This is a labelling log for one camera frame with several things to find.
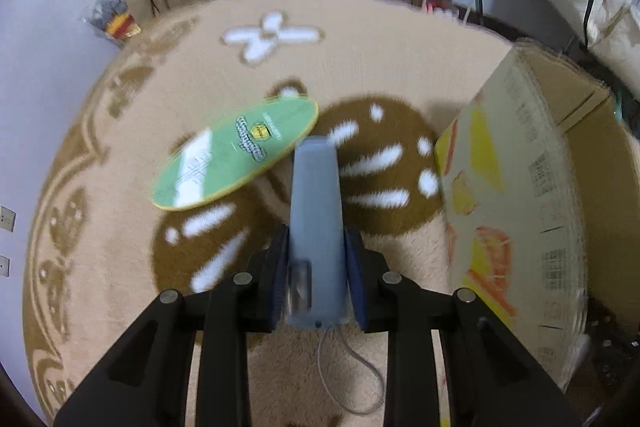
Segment brown cardboard box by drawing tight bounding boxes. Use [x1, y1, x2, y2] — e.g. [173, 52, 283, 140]
[435, 41, 639, 388]

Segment green oval fan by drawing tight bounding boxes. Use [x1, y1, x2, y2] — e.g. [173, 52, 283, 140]
[151, 95, 319, 211]

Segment beige patterned round rug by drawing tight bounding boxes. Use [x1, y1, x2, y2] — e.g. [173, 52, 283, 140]
[23, 0, 510, 419]

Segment clear bag of items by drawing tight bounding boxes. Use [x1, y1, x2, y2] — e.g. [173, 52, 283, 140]
[81, 0, 141, 48]

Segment white wall socket lower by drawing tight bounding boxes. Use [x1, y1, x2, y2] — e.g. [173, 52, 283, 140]
[0, 256, 10, 277]

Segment white wall socket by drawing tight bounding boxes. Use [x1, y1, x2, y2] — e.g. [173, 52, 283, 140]
[0, 256, 10, 277]
[0, 206, 16, 232]

